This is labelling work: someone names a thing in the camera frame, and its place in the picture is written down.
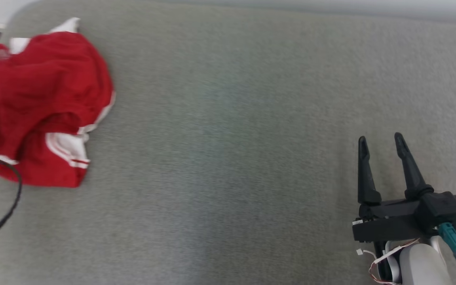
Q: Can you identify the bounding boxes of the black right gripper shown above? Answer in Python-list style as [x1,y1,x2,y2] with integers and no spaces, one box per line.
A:
[353,133,436,242]

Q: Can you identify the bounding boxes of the red basketball jersey white trim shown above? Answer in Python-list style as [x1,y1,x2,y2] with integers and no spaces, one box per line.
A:
[0,17,116,188]

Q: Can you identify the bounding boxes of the teal right cable connector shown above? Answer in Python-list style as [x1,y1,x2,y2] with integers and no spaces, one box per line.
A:
[437,222,456,264]

